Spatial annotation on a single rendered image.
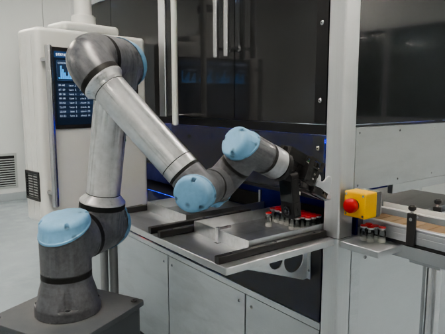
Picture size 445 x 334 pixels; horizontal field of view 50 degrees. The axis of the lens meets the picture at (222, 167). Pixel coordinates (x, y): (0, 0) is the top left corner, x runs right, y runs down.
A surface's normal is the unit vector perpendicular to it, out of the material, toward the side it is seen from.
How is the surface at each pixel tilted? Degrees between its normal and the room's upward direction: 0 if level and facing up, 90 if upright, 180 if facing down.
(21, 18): 90
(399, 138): 90
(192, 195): 90
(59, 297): 72
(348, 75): 90
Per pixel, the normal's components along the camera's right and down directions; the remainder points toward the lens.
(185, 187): -0.35, 0.14
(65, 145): 0.73, 0.10
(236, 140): -0.72, -0.35
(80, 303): 0.61, -0.20
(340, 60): -0.80, 0.08
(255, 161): 0.31, 0.62
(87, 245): 0.94, 0.05
